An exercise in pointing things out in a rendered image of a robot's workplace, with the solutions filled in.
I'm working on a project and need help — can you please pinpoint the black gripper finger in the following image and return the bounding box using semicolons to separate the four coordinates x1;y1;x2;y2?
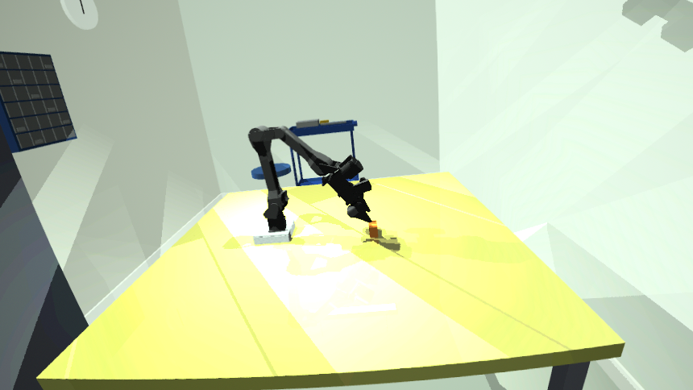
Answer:
359;193;371;213
353;204;372;223

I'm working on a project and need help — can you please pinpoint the orange block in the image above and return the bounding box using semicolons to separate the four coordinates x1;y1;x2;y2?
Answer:
368;220;378;238

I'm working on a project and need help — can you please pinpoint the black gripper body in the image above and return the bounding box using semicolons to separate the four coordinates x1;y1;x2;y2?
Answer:
336;182;364;218

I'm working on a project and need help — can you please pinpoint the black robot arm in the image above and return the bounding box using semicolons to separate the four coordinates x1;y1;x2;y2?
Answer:
248;126;371;233

